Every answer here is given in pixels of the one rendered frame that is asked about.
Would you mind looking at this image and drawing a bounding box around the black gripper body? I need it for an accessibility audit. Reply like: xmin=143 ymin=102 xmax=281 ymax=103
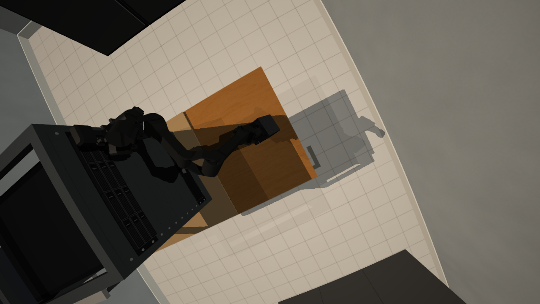
xmin=69 ymin=118 xmax=115 ymax=146

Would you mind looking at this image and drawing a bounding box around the black open rack frame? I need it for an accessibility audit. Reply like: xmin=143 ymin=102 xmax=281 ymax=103
xmin=0 ymin=124 xmax=212 ymax=304

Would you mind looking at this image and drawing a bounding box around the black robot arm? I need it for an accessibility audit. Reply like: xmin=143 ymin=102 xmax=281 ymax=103
xmin=104 ymin=106 xmax=264 ymax=177

